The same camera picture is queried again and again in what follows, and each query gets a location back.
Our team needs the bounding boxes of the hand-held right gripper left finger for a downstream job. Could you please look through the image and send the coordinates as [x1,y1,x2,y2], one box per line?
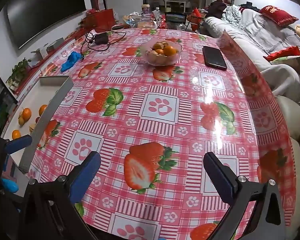
[22,151,102,240]

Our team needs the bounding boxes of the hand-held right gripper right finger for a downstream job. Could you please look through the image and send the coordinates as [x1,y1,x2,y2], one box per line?
[203,151,287,240]

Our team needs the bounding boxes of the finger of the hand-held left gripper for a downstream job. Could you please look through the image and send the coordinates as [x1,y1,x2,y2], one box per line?
[0,134,32,155]

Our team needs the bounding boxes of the white shallow cardboard box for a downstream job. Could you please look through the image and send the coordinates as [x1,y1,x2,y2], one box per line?
[1,76,73,173]

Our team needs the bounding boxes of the clear glass bowl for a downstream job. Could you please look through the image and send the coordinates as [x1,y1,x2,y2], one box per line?
[140,40,183,67]

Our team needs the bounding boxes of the large orange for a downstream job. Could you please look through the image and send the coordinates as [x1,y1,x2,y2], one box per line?
[163,45,179,57]

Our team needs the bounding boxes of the person's left hand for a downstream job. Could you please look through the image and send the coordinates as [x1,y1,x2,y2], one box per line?
[1,178,19,194]

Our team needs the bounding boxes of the dark computer monitor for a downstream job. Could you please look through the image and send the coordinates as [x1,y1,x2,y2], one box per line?
[0,60,18,136]

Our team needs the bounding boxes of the green potted plant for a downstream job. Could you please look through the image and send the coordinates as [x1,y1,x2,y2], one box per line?
[6,58,32,90]

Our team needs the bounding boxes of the cream leather sofa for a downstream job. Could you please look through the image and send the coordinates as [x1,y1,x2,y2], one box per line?
[204,4,300,240]

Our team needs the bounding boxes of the small white open box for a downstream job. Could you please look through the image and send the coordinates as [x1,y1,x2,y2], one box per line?
[31,46,50,61]

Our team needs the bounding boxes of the blue rubber glove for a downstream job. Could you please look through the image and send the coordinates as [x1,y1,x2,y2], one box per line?
[60,52,83,72]

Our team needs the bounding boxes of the strawberry print plastic tablecloth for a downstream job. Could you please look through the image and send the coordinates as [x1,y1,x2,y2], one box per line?
[15,27,297,240]

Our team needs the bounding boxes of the small grey box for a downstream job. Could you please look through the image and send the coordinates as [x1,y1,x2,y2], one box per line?
[46,37,65,53]

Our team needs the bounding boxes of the black smartphone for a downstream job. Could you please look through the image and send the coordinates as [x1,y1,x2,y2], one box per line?
[202,45,228,71]

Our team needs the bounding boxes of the black flat television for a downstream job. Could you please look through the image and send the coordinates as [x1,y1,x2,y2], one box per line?
[6,0,87,50]

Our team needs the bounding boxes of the red trimmed cushion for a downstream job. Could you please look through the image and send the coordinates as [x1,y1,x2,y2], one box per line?
[263,46,300,66]

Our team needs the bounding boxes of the grey quilted sofa cover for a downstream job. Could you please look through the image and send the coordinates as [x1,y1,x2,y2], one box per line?
[205,5,300,98]

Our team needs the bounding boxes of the red gift bag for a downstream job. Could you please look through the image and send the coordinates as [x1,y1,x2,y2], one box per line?
[86,8,116,31]

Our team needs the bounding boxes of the crumpled plastic bags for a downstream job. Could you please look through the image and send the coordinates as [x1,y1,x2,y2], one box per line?
[122,12,143,28]

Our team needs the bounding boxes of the red folding rack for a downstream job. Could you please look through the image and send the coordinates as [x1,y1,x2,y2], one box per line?
[186,7,206,32]

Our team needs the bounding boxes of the black framed screen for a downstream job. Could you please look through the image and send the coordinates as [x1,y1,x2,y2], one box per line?
[165,12,186,24]

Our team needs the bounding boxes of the dark clothes pile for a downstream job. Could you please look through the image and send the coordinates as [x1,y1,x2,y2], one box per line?
[208,1,231,18]

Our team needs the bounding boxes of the red embroidered cushion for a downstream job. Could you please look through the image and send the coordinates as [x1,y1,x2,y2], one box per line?
[258,5,299,27]

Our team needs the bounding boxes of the white side table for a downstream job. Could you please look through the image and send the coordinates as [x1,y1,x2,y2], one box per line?
[164,0,191,13]

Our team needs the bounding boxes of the black power adapter with cable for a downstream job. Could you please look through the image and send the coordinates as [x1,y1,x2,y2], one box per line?
[80,28,127,53]

